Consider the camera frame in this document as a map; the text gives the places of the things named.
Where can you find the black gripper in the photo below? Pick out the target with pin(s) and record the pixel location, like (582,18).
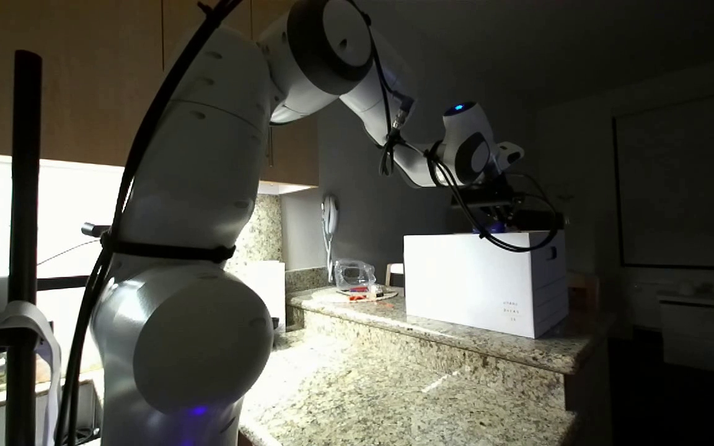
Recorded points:
(513,211)

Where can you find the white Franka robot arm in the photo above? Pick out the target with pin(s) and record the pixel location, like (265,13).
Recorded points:
(192,164)

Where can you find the white rectangular storage box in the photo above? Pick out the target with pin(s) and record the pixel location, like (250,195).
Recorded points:
(472,280)

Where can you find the clear plastic container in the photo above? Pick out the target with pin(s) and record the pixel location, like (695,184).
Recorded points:
(354,272)

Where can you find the small red item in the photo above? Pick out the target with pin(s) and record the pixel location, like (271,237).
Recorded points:
(363,289)

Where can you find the hanging kitchen utensil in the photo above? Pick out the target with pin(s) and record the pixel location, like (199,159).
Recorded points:
(327,215)

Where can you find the white bin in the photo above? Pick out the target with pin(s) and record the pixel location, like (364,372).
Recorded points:
(695,335)

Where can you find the white countertop appliance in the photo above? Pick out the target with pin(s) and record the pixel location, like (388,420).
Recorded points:
(271,287)

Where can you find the white clamp on pole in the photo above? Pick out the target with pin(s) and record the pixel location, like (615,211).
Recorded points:
(22,318)

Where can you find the brown wooden wall cabinets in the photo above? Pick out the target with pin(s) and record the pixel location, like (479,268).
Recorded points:
(85,81)

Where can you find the black camera stand pole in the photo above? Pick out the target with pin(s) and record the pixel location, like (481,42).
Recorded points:
(25,164)

